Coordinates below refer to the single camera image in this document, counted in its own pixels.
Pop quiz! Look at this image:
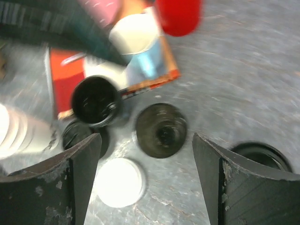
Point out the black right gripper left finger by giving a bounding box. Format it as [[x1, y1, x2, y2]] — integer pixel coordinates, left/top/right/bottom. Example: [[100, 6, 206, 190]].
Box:
[[0, 134, 102, 225]]

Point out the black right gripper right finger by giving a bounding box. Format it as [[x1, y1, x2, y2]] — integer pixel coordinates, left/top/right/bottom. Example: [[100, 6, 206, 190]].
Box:
[[192, 134, 300, 225]]

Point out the black coffee cup lid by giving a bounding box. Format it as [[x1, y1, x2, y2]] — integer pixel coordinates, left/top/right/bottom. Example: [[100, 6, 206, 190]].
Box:
[[230, 141, 293, 173]]

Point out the black plastic cup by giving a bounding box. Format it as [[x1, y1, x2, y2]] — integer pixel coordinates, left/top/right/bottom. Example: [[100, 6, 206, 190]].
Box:
[[135, 103, 188, 159]]

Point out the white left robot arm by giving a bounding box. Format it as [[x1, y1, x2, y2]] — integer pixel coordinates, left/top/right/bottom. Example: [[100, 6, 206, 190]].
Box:
[[0, 0, 128, 66]]

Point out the stack of white lids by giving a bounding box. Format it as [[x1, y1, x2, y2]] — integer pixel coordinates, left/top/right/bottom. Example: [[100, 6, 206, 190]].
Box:
[[95, 158, 147, 208]]

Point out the stack of white paper cups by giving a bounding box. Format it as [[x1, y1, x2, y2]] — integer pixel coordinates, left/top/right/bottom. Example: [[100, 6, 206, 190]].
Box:
[[0, 104, 60, 159]]

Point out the stack of black cups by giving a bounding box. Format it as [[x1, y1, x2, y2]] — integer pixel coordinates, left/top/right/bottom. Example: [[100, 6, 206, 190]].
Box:
[[71, 76, 122, 127]]

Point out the colourful patchwork placemat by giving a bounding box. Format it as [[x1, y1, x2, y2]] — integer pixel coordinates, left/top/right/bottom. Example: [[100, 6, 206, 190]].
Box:
[[45, 35, 181, 120]]

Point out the light blue ceramic mug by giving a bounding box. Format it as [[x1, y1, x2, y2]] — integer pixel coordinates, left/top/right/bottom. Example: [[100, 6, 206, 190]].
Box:
[[109, 13, 163, 80]]

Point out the red straw holder cup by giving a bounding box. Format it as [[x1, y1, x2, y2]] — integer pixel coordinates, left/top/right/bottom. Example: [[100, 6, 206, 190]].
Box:
[[154, 0, 204, 37]]

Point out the pink polka dot plate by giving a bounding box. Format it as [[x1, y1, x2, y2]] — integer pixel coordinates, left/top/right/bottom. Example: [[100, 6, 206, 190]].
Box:
[[78, 0, 122, 28]]

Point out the pink handled knife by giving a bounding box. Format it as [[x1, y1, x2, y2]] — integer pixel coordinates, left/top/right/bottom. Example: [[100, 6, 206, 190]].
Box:
[[61, 52, 87, 66]]

